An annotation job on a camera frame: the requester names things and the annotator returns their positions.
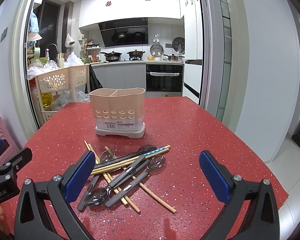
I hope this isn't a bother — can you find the plain wooden chopstick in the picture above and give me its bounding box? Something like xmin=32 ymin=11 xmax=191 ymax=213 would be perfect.
xmin=90 ymin=147 xmax=170 ymax=176

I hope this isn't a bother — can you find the blue patterned wooden chopstick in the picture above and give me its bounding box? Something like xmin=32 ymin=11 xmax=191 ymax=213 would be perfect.
xmin=91 ymin=144 xmax=171 ymax=173

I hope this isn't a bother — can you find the pink plastic stool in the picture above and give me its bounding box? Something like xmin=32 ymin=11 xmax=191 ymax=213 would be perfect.
xmin=0 ymin=115 xmax=20 ymax=168

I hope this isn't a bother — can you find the yellow oil bottle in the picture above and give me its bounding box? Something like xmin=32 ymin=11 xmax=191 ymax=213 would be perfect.
xmin=41 ymin=93 xmax=53 ymax=110

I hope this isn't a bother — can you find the beige plastic storage cart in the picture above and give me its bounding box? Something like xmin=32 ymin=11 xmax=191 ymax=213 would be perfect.
xmin=34 ymin=64 xmax=91 ymax=122

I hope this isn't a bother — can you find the beige plastic utensil holder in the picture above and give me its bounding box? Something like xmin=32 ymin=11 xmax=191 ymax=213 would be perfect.
xmin=89 ymin=88 xmax=145 ymax=139

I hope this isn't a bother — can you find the black wok on stove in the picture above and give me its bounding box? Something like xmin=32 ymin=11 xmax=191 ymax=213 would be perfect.
xmin=101 ymin=51 xmax=122 ymax=62

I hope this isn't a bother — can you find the black pot on stove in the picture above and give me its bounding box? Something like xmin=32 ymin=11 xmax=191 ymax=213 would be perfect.
xmin=127 ymin=50 xmax=145 ymax=61

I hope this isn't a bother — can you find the black built-in oven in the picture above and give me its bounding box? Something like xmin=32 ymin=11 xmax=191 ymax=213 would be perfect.
xmin=146 ymin=64 xmax=184 ymax=93

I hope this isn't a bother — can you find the black range hood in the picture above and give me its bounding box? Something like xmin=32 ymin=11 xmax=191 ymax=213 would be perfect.
xmin=98 ymin=18 xmax=148 ymax=47

